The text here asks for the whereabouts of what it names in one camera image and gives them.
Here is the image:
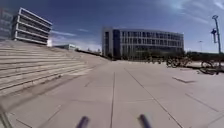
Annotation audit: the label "pale concrete slab plaza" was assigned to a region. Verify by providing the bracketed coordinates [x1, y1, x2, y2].
[0, 59, 224, 128]

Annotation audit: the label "curved grey glass building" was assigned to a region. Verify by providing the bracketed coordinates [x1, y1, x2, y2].
[101, 27, 185, 61]

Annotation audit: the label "low pale building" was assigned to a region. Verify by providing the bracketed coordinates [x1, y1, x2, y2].
[53, 43, 80, 51]

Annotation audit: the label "robot's own part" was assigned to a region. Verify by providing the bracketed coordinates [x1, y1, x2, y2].
[138, 114, 153, 128]
[75, 115, 90, 128]

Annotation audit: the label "row of parked bicycles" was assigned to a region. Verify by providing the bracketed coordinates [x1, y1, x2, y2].
[144, 55, 224, 76]

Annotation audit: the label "wide concrete stairs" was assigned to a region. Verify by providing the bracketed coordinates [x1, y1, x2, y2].
[0, 39, 109, 98]

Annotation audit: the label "white banded office building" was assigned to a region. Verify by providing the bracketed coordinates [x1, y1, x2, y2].
[11, 7, 53, 46]

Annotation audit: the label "dark hedge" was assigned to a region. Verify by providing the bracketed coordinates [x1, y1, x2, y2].
[184, 50, 224, 62]

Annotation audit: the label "tall lamp pole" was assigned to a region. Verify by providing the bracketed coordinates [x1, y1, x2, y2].
[210, 14, 223, 54]

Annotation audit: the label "dark glass building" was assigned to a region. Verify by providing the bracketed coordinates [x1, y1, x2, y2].
[0, 8, 14, 42]

